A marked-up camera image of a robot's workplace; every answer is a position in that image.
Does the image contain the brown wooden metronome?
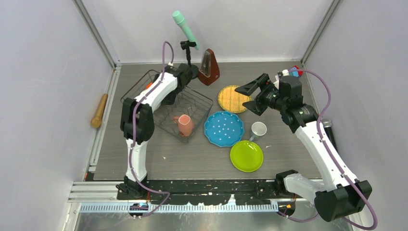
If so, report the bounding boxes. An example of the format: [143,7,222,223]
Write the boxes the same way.
[197,49,220,86]

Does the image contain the black handheld microphone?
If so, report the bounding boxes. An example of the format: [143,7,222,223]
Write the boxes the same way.
[321,119,337,150]

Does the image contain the wooden rolling pin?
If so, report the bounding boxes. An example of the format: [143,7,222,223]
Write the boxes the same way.
[90,93,108,128]

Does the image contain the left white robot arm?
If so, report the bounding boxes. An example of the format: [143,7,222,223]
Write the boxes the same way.
[120,64,194,199]

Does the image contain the woven bamboo coaster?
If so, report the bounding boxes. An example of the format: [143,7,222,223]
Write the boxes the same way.
[217,85,252,114]

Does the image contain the pink ceramic mug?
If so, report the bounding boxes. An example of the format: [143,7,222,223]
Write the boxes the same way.
[173,114,195,138]

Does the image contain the mint green microphone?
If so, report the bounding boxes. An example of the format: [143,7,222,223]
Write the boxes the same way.
[172,11,200,51]

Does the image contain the black microphone stand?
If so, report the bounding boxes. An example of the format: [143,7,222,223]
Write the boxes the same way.
[180,40,199,79]

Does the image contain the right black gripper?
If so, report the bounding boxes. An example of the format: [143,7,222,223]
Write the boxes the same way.
[235,73,287,116]

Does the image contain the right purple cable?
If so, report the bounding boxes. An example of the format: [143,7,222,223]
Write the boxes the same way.
[280,69,379,231]

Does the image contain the blue dotted plate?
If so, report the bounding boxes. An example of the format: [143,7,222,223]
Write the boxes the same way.
[204,111,244,147]

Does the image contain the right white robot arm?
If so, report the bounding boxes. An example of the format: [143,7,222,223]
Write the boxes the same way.
[235,74,372,222]

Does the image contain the grey mug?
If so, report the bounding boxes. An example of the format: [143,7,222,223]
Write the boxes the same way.
[249,121,268,142]

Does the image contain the colourful toy blocks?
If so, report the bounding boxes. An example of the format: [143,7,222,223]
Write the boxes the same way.
[289,65,303,77]

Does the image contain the green plate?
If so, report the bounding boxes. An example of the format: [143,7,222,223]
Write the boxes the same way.
[230,141,264,172]

